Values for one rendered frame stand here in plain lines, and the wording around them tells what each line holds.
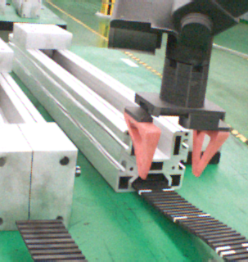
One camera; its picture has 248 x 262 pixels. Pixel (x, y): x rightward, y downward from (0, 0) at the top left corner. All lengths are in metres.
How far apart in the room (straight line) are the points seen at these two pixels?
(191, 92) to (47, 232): 0.24
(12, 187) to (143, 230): 0.17
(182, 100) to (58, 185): 0.17
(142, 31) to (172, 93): 0.09
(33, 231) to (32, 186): 0.07
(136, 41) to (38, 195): 0.21
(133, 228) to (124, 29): 0.23
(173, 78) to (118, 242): 0.20
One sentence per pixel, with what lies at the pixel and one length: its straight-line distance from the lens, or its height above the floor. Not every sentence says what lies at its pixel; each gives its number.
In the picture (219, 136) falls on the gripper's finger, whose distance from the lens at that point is 0.67.
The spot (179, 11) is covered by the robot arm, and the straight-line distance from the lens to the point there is 0.57.
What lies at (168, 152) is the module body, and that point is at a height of 0.83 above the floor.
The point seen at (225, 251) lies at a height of 0.81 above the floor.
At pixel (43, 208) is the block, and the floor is 0.81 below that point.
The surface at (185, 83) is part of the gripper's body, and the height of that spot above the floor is 0.95.
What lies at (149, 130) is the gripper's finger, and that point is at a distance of 0.62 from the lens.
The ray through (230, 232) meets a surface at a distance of 0.60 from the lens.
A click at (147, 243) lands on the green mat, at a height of 0.78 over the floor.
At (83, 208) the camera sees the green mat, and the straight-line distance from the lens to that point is 0.67.
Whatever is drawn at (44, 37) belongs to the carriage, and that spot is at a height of 0.89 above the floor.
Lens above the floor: 1.08
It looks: 22 degrees down
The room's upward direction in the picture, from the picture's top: 8 degrees clockwise
